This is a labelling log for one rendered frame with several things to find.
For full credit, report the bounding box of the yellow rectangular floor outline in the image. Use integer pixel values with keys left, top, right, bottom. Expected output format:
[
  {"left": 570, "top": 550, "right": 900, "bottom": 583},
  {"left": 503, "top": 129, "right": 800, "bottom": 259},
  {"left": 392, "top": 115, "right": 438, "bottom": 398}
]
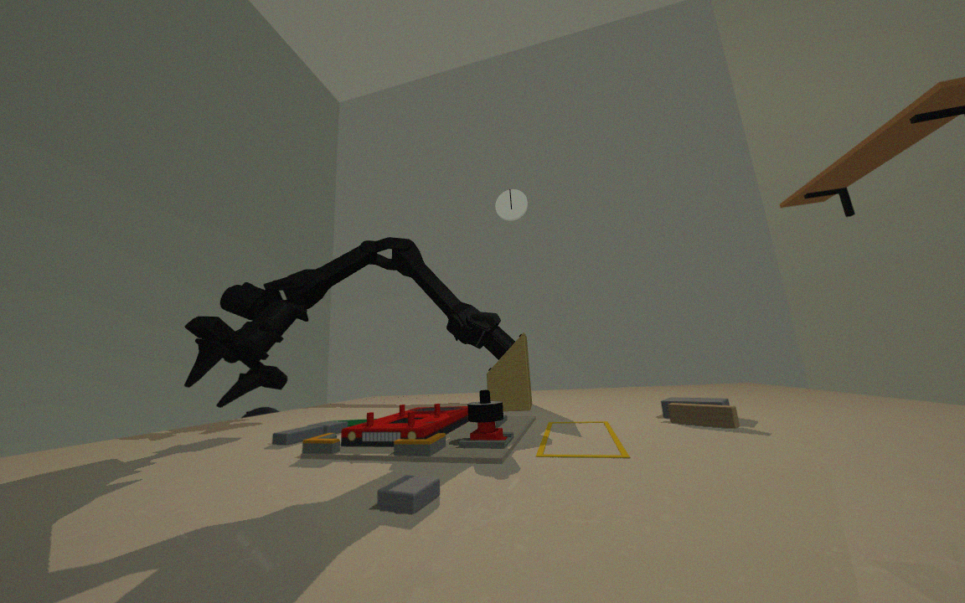
[{"left": 536, "top": 421, "right": 630, "bottom": 458}]

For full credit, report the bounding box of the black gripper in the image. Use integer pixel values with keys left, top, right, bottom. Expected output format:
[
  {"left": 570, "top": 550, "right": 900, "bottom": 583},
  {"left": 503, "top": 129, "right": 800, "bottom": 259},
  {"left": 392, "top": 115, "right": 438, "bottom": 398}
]
[{"left": 184, "top": 317, "right": 287, "bottom": 408}]

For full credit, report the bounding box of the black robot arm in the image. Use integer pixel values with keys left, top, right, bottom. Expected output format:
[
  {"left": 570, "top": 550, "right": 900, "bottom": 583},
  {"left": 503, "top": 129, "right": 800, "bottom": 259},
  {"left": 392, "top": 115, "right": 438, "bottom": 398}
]
[{"left": 220, "top": 237, "right": 515, "bottom": 360}]

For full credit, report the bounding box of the black wheel with grey hub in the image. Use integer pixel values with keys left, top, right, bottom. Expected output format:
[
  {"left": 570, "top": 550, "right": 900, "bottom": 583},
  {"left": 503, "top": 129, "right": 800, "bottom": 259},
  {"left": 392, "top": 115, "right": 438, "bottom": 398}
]
[{"left": 467, "top": 401, "right": 503, "bottom": 423}]

